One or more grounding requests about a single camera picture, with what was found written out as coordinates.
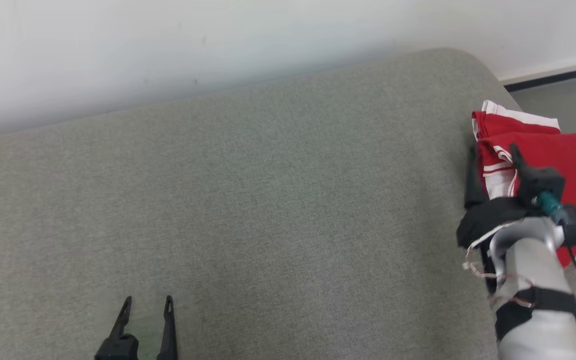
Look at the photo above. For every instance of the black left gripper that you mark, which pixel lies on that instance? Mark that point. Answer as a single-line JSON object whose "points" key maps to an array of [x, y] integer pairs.
{"points": [[117, 349]]}

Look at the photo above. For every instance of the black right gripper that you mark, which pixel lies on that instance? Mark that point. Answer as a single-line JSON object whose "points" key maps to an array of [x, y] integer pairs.
{"points": [[493, 215]]}

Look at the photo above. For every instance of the red Bulls jersey white sleeves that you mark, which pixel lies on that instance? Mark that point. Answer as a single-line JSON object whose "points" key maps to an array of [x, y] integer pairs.
{"points": [[568, 155]]}

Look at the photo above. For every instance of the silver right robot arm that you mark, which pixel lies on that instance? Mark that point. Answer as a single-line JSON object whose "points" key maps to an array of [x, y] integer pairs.
{"points": [[533, 260]]}

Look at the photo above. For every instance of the red shorts white stripes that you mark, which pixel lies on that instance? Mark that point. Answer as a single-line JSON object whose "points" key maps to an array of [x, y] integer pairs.
{"points": [[508, 125]]}

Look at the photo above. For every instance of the dark baseboard strip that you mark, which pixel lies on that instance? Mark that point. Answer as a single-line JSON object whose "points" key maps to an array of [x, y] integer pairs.
{"points": [[558, 77]]}

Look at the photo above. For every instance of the grey fabric sofa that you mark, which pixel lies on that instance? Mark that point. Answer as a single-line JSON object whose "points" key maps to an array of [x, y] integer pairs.
{"points": [[267, 200]]}

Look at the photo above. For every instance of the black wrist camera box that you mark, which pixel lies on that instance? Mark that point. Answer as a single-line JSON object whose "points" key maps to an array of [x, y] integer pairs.
{"points": [[543, 182]]}

